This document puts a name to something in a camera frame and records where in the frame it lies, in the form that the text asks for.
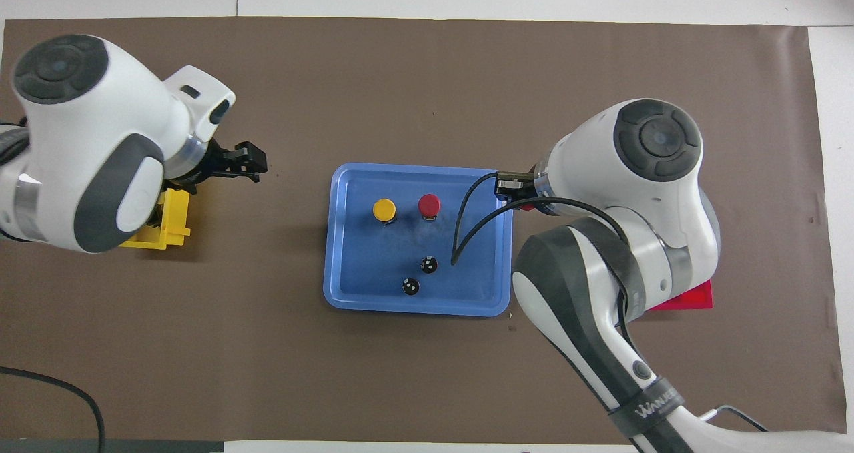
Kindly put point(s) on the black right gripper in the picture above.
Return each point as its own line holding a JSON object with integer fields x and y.
{"x": 527, "y": 185}

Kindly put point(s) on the red plastic bin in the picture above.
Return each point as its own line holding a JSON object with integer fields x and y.
{"x": 694, "y": 299}

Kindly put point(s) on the yellow plastic bin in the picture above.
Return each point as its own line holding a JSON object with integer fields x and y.
{"x": 175, "y": 226}

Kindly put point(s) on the blue plastic tray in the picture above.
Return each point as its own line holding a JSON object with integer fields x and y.
{"x": 373, "y": 266}

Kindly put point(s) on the brown paper mat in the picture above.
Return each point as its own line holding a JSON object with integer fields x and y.
{"x": 267, "y": 373}

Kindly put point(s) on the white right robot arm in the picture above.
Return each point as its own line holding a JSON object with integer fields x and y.
{"x": 634, "y": 173}

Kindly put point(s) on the small black button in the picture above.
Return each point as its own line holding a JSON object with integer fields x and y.
{"x": 429, "y": 264}
{"x": 410, "y": 286}

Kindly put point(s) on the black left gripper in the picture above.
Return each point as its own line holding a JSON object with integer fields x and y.
{"x": 215, "y": 166}

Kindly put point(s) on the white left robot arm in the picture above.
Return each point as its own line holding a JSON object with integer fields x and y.
{"x": 80, "y": 139}

